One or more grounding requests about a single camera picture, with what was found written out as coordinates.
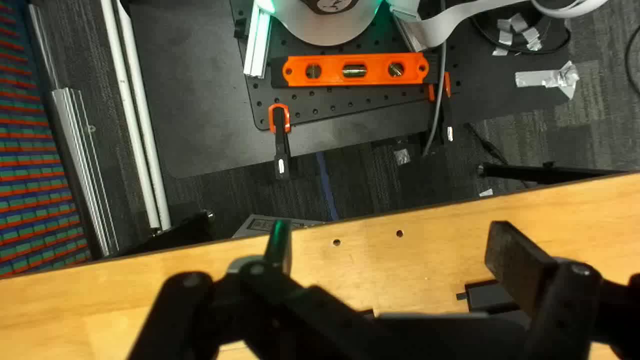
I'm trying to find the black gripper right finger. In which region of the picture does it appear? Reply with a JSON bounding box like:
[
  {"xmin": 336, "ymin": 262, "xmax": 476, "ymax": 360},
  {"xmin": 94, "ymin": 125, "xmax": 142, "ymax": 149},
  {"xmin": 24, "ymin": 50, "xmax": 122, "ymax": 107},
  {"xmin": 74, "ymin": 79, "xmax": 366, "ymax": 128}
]
[{"xmin": 482, "ymin": 218, "xmax": 640, "ymax": 360}]

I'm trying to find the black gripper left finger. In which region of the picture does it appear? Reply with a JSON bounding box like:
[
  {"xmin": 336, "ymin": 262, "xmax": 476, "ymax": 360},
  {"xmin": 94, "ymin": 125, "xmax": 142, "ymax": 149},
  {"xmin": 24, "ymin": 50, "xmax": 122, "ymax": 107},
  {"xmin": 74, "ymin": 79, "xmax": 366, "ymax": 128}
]
[{"xmin": 127, "ymin": 218, "xmax": 376, "ymax": 360}]

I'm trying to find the black stand foot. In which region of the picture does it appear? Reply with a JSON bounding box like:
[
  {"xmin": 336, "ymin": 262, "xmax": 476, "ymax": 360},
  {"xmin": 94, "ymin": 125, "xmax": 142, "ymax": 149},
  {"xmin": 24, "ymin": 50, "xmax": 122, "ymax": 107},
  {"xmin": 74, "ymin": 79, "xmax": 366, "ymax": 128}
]
[{"xmin": 132, "ymin": 208, "xmax": 217, "ymax": 255}]

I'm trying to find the grey aluminium extrusion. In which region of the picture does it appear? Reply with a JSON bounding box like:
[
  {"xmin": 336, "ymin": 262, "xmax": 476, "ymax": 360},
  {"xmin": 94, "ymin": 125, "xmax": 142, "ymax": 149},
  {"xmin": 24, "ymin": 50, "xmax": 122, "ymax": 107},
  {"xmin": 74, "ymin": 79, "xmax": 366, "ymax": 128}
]
[{"xmin": 26, "ymin": 0, "xmax": 122, "ymax": 258}]

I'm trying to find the grey tape scrap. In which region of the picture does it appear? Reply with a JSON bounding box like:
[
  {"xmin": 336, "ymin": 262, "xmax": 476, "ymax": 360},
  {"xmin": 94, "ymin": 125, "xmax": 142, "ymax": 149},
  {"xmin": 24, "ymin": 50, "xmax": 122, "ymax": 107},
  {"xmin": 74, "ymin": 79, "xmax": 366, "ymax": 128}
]
[
  {"xmin": 520, "ymin": 25, "xmax": 547, "ymax": 54},
  {"xmin": 497, "ymin": 18, "xmax": 517, "ymax": 48}
]

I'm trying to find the short white aluminium extrusion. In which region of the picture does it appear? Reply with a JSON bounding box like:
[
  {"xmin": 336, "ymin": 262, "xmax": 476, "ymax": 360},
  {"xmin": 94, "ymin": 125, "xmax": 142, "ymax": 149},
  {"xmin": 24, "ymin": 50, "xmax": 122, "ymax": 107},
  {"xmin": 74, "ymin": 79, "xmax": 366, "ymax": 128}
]
[{"xmin": 241, "ymin": 7, "xmax": 277, "ymax": 79}]

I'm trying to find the orange spirit level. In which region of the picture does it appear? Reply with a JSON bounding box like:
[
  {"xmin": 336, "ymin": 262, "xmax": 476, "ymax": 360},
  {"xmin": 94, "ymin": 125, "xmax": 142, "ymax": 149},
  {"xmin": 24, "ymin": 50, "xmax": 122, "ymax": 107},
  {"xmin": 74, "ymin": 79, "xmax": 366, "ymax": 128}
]
[{"xmin": 281, "ymin": 50, "xmax": 433, "ymax": 90}]

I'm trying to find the white tape roll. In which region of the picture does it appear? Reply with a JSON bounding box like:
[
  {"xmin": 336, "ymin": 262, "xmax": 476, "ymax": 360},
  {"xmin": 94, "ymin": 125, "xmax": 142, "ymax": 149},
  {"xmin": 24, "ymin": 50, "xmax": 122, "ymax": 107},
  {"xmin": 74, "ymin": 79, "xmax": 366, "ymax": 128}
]
[{"xmin": 529, "ymin": 0, "xmax": 611, "ymax": 19}]

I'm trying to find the long white aluminium rail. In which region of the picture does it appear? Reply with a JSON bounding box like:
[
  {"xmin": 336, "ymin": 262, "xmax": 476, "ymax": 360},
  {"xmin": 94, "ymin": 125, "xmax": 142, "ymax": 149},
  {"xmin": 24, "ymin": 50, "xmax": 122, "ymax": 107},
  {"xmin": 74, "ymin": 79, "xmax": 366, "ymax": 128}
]
[{"xmin": 99, "ymin": 0, "xmax": 175, "ymax": 235}]

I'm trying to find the grey round cable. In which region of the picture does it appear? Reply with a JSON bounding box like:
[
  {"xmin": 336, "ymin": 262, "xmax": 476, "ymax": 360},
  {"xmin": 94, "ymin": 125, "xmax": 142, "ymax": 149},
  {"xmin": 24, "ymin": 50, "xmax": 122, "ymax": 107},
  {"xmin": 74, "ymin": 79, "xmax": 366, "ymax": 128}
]
[{"xmin": 423, "ymin": 0, "xmax": 451, "ymax": 159}]

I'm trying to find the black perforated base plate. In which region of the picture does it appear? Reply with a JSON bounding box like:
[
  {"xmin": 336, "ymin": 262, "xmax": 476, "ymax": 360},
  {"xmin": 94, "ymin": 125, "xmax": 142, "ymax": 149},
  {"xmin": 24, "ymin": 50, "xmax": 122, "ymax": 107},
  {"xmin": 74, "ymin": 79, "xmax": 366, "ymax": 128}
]
[{"xmin": 229, "ymin": 0, "xmax": 469, "ymax": 135}]

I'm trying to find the grey flat ribbon cable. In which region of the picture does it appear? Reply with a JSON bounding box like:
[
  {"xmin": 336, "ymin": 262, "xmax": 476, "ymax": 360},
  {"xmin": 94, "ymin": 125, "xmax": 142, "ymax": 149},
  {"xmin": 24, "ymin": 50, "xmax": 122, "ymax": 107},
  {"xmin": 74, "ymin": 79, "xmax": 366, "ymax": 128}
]
[{"xmin": 389, "ymin": 0, "xmax": 537, "ymax": 54}]

